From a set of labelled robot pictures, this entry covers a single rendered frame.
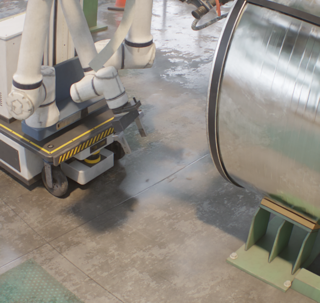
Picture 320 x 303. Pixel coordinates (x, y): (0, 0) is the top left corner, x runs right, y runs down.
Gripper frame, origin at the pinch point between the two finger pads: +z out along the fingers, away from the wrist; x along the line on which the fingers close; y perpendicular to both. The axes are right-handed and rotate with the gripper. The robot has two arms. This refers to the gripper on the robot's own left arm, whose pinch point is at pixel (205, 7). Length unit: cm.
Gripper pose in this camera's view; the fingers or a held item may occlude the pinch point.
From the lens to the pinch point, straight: 191.8
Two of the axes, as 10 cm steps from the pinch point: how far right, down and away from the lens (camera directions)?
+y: -6.8, 6.5, -3.4
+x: 3.1, -1.7, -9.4
